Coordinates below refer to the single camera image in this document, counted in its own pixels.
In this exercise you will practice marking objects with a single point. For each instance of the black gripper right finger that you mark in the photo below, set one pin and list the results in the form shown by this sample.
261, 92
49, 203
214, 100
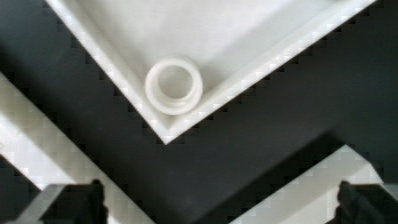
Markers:
367, 204

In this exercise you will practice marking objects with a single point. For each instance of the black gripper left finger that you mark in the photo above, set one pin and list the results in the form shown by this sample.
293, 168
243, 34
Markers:
69, 204

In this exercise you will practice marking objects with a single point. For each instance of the white square tabletop with sockets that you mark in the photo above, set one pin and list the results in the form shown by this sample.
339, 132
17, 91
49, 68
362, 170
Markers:
239, 36

